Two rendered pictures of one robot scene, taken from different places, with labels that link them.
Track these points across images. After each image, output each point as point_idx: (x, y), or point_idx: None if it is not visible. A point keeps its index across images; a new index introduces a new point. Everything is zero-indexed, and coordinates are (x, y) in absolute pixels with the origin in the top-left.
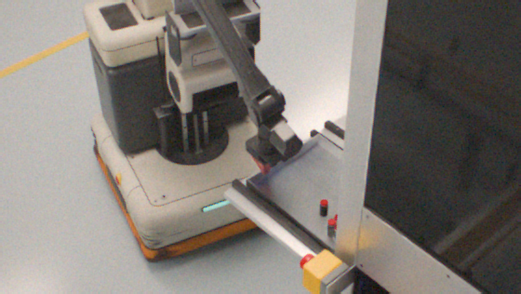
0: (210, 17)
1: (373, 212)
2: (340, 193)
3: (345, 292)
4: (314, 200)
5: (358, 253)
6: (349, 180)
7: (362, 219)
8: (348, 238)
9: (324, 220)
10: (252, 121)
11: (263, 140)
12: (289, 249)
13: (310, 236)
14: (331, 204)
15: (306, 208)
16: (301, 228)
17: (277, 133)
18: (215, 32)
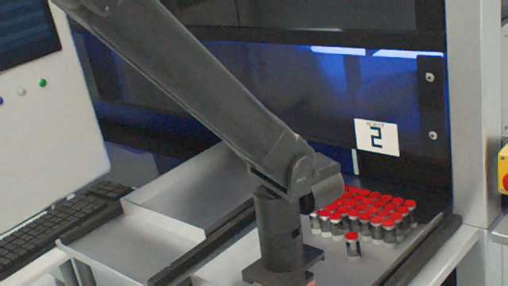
0: (187, 30)
1: (507, 19)
2: (484, 44)
3: (498, 206)
4: (328, 271)
5: (502, 114)
6: (490, 4)
7: (502, 48)
8: (495, 108)
9: (367, 256)
10: (297, 196)
11: (300, 228)
12: (436, 285)
13: (414, 252)
14: (330, 255)
15: (348, 276)
16: (402, 261)
17: (323, 167)
18: (209, 57)
